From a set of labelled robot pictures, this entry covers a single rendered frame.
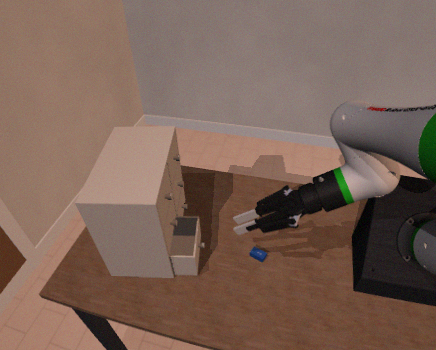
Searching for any tan wooden drawer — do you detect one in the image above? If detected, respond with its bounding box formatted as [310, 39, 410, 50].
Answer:
[172, 161, 184, 211]
[156, 165, 173, 230]
[169, 216, 205, 275]
[177, 187, 187, 216]
[167, 132, 180, 185]
[163, 199, 177, 255]

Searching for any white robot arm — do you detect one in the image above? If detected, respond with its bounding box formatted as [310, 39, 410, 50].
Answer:
[312, 100, 436, 275]

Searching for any blue rectangular block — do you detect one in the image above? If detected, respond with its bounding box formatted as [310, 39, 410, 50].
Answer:
[249, 247, 267, 263]

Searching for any beige small chest of drawers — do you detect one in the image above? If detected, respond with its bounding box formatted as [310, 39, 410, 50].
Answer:
[75, 126, 176, 278]

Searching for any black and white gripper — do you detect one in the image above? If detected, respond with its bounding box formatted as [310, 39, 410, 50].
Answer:
[233, 183, 322, 235]

